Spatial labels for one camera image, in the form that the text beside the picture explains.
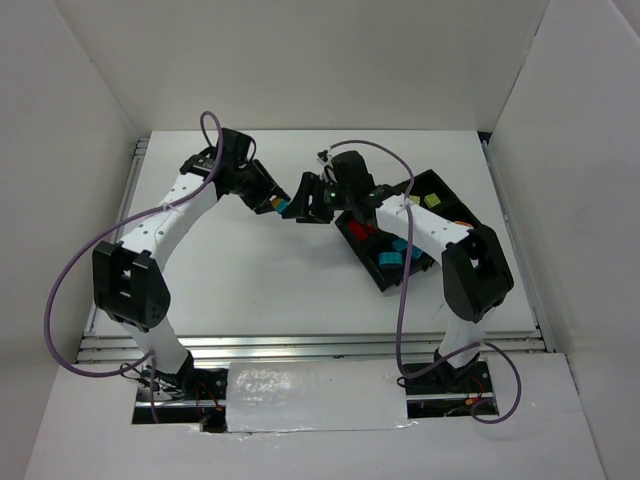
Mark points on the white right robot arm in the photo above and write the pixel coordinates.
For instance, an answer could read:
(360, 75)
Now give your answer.
(476, 277)

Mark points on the teal rounded lego brick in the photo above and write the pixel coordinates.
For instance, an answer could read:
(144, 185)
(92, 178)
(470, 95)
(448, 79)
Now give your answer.
(400, 244)

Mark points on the white foil cover plate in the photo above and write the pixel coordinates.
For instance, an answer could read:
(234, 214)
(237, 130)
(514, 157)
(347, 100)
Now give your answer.
(317, 396)

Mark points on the aluminium rail frame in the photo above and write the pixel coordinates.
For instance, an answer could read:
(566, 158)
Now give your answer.
(259, 288)

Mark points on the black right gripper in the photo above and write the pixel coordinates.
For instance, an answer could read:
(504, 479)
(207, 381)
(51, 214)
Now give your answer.
(314, 198)

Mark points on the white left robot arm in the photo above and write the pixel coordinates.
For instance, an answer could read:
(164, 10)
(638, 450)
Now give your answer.
(128, 275)

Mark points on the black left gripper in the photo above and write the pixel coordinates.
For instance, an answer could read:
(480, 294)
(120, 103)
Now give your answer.
(257, 185)

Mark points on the black four-compartment tray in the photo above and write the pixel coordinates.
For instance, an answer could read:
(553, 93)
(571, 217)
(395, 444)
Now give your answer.
(452, 208)

